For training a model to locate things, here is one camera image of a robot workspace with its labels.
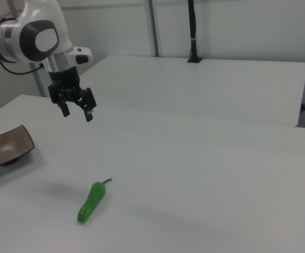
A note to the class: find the black camera stand pole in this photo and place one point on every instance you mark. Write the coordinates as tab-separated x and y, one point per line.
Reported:
193	39

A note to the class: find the green chili pepper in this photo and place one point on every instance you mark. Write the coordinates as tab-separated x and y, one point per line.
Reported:
91	200

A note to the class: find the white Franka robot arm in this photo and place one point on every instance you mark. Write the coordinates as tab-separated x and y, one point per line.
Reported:
44	15

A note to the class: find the brown square ceramic plate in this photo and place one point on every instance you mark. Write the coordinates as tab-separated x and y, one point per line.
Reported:
4	147

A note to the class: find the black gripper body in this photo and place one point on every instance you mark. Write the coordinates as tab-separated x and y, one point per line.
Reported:
64	77

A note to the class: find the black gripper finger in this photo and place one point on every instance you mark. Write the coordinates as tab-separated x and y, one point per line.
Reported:
88	105
64	109

